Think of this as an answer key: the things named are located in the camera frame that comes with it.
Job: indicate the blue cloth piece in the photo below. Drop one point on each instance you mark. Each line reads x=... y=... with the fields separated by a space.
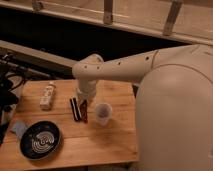
x=19 y=128

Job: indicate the white bottle lying flat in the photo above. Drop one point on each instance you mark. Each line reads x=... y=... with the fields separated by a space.
x=48 y=96

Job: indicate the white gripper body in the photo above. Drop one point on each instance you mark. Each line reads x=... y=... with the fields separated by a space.
x=86 y=90

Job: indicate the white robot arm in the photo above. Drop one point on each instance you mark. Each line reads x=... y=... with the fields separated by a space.
x=116 y=68

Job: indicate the white robot base body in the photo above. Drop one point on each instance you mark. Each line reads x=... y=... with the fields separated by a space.
x=174 y=120

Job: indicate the black striped rectangular block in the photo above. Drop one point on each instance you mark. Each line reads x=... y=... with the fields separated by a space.
x=75 y=109

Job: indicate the black equipment with cables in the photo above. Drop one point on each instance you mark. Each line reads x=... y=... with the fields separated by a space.
x=10 y=79

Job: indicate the black patterned bowl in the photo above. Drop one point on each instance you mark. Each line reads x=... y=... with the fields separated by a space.
x=40 y=140

